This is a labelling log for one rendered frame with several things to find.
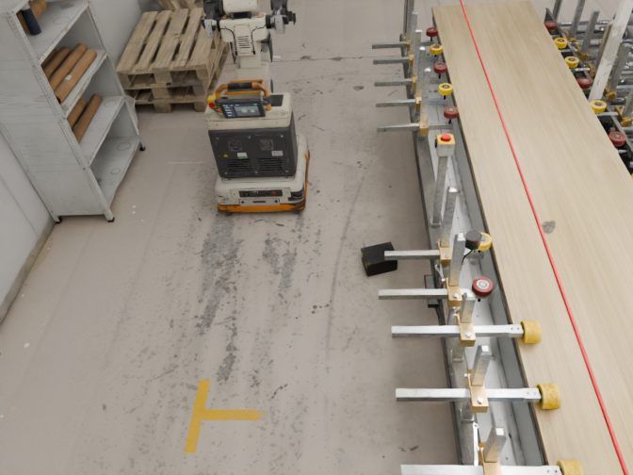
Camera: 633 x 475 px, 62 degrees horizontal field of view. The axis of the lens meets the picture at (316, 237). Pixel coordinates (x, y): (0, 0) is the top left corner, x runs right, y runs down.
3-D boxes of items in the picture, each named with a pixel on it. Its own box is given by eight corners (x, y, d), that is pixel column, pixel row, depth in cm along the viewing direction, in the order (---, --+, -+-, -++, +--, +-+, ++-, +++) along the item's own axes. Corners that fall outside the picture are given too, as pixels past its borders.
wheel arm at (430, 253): (384, 261, 240) (384, 255, 237) (384, 255, 243) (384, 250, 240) (483, 260, 237) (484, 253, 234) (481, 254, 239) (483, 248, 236)
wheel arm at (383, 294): (378, 301, 221) (378, 295, 218) (378, 295, 223) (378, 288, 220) (485, 300, 217) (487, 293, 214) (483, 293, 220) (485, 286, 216)
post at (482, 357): (461, 422, 196) (480, 352, 162) (460, 414, 199) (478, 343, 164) (471, 423, 196) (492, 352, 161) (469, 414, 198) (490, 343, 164)
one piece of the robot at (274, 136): (298, 191, 372) (284, 84, 312) (221, 193, 377) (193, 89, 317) (301, 162, 395) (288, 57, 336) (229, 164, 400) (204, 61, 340)
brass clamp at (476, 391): (469, 413, 175) (471, 405, 171) (462, 375, 184) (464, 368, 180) (488, 413, 174) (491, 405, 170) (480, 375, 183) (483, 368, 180)
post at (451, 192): (438, 268, 248) (448, 189, 213) (437, 262, 250) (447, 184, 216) (446, 268, 248) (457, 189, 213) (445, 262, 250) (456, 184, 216)
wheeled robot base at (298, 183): (305, 213, 376) (302, 186, 358) (218, 215, 381) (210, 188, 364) (311, 155, 423) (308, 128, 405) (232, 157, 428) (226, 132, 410)
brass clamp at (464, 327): (458, 347, 192) (460, 339, 188) (453, 316, 201) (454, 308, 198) (476, 347, 191) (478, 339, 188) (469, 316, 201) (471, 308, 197)
